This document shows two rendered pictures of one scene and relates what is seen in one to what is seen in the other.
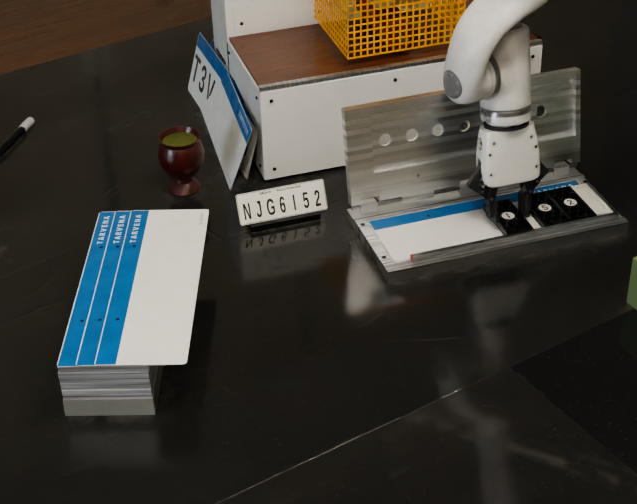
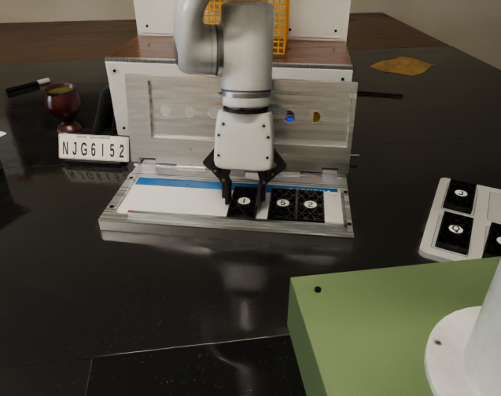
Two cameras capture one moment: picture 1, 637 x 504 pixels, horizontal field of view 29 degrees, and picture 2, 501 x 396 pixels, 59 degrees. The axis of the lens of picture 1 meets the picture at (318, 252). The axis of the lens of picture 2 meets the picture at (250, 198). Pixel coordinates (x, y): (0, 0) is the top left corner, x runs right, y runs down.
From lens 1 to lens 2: 1.52 m
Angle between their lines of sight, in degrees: 20
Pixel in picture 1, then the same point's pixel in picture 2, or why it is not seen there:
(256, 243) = (57, 173)
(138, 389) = not seen: outside the picture
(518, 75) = (246, 53)
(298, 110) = not seen: hidden behind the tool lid
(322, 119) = not seen: hidden behind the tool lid
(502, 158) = (230, 141)
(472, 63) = (179, 21)
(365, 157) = (143, 121)
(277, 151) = (124, 114)
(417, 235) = (160, 196)
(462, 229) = (200, 202)
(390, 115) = (170, 89)
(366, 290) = (77, 230)
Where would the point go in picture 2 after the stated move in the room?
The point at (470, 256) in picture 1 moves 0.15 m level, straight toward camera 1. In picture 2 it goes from (179, 226) to (114, 278)
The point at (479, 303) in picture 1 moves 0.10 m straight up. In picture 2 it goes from (148, 273) to (139, 221)
